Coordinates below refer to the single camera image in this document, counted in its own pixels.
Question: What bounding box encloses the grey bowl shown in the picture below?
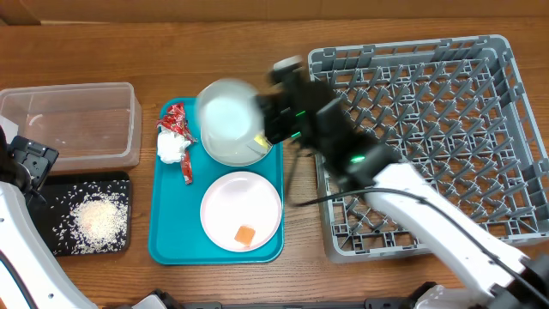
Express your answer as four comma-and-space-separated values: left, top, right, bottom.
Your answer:
197, 78, 264, 153

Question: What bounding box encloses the clear plastic bin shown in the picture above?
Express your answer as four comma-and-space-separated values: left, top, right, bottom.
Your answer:
1, 82, 142, 172

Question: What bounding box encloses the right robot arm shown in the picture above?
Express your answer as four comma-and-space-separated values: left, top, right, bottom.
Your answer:
257, 56, 548, 308

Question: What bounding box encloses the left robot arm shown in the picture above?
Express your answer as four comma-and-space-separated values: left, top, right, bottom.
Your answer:
1, 134, 96, 308

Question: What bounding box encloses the grey dishwasher rack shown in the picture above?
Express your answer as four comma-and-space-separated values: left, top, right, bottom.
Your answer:
308, 35, 548, 245

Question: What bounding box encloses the grey round plate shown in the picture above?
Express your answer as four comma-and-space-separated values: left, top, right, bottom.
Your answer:
201, 133, 273, 167

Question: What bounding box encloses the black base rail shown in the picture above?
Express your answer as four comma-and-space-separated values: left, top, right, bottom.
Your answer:
118, 288, 426, 309

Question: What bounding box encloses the teal plastic tray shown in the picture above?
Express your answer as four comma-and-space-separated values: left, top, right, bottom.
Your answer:
148, 95, 285, 265

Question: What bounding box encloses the pink round plate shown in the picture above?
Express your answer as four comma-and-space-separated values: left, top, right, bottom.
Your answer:
200, 172, 283, 252

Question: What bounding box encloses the pile of rice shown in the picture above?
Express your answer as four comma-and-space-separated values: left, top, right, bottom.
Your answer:
51, 191, 130, 256

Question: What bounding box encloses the orange food piece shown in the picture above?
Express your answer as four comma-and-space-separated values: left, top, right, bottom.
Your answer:
234, 226, 256, 247

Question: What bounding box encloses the crumpled white napkin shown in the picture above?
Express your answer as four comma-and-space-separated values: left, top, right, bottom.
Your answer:
157, 129, 191, 164

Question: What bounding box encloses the red snack wrapper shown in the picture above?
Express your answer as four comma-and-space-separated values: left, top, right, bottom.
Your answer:
156, 103, 197, 185

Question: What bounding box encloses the black rectangular tray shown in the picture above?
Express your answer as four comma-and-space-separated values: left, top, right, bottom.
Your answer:
28, 171, 132, 257

